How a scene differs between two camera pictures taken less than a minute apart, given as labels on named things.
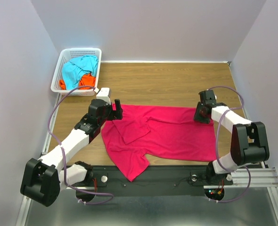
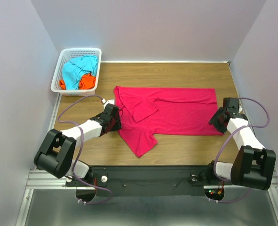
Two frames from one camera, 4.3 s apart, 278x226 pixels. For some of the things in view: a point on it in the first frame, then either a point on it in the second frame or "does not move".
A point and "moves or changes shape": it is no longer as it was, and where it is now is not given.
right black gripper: [197, 117] → [214, 120]
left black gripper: [114, 115] → [118, 125]
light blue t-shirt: [73, 70] does not move
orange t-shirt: [87, 80] does not move
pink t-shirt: [151, 134] moves or changes shape
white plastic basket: [67, 54] does not move
